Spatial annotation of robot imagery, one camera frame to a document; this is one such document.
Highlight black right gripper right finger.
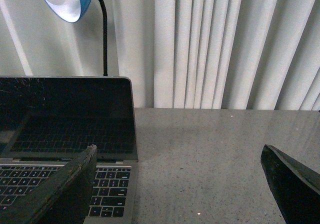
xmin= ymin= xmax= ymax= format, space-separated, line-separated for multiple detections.
xmin=260 ymin=145 xmax=320 ymax=224

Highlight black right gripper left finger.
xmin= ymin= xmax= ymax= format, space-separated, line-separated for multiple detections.
xmin=0 ymin=145 xmax=98 ymax=224

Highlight grey laptop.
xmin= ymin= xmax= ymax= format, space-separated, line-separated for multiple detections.
xmin=0 ymin=76 xmax=138 ymax=224

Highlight white pleated curtain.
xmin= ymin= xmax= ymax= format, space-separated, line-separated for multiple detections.
xmin=0 ymin=0 xmax=320 ymax=110

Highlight blue desk lamp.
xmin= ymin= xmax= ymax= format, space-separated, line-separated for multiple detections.
xmin=44 ymin=0 xmax=108 ymax=76

